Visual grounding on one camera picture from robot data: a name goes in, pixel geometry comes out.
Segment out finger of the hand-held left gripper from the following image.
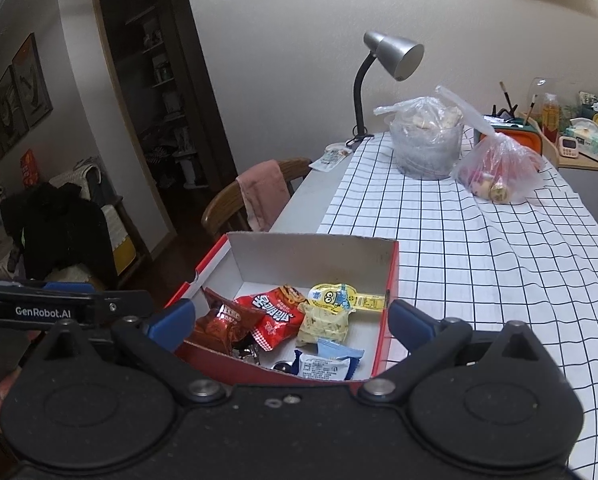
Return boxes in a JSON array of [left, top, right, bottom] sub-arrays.
[[98, 289, 156, 319], [43, 282, 98, 295]]

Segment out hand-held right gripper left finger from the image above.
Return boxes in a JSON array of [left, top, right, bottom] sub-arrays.
[[31, 299, 227, 406]]

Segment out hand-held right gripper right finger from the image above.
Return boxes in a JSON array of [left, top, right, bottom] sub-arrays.
[[356, 299, 556, 404]]

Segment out red-brown shiny snack packet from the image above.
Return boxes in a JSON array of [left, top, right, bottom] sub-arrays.
[[193, 287, 268, 356]]

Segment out pale yellow snack packet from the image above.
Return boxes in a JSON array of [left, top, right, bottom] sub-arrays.
[[295, 302, 358, 347]]

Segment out dark brown snack packet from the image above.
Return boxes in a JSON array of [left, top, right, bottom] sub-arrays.
[[231, 342, 265, 364]]

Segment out white blue snack packet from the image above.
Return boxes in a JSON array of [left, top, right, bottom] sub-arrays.
[[292, 349, 360, 382]]

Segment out red snack packet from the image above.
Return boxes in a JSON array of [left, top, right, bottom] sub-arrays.
[[233, 284, 309, 352]]

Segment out red cardboard box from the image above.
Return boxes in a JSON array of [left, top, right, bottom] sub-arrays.
[[164, 231, 400, 385]]

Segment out person's left hand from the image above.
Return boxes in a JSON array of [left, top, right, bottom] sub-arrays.
[[0, 367, 20, 427]]

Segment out black cloth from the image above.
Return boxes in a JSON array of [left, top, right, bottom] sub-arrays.
[[1, 182, 112, 281]]

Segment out black checked white tablecloth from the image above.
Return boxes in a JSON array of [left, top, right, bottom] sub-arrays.
[[316, 132, 598, 480]]

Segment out curved back wooden chair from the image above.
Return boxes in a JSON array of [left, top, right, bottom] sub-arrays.
[[201, 158, 313, 241]]

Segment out small red carton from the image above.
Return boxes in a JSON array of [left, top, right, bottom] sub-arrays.
[[19, 148, 41, 189]]

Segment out pink towel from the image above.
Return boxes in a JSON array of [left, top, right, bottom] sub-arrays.
[[236, 159, 293, 234]]

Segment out clear plastic bag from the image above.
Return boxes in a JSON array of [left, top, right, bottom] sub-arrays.
[[373, 95, 468, 181]]

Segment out clear bag with red food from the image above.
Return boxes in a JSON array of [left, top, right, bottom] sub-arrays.
[[436, 85, 545, 205]]

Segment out small white paper packet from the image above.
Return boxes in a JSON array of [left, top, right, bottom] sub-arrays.
[[308, 142, 358, 171]]

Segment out orange folding container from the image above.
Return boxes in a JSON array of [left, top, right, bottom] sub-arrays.
[[474, 127, 543, 161]]

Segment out white drawer cabinet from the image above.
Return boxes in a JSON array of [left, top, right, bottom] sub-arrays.
[[541, 125, 598, 241]]

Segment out black pen holder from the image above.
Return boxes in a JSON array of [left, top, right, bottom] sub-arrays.
[[488, 104, 520, 124]]

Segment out small white timer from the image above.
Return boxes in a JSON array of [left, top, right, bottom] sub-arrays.
[[557, 132, 580, 159]]

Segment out orange juice bottle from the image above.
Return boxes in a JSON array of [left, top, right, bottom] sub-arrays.
[[541, 92, 560, 136]]

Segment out white green tissue pack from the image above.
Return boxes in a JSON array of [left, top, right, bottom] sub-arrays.
[[566, 117, 598, 161]]

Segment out grey gooseneck desk lamp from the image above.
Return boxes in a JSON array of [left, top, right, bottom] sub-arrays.
[[345, 30, 425, 149]]

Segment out dark framed wall picture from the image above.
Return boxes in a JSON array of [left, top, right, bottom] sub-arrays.
[[0, 67, 30, 161], [11, 32, 55, 131]]

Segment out dark wooden door frame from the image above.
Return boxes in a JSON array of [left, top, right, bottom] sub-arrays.
[[89, 0, 240, 272]]

